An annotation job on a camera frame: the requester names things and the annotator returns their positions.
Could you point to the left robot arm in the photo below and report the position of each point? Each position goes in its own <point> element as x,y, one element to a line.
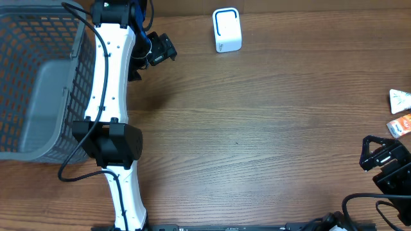
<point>124,46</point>

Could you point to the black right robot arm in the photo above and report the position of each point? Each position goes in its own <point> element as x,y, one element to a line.
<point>399,202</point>

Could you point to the orange tissue pack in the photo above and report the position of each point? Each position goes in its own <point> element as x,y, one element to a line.
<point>399,127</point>

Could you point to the white Pantene tube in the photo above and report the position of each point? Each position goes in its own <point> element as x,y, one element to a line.
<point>399,101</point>

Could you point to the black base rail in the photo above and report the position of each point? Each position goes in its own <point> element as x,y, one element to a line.
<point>286,227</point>

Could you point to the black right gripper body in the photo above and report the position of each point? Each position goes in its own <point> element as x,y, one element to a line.
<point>397,179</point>

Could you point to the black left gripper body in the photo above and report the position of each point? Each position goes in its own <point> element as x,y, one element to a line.
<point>160,51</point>

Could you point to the dark grey plastic basket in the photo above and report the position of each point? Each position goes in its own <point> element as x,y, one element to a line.
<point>47,69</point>

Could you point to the white barcode scanner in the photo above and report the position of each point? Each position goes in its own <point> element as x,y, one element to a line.
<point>227,30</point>

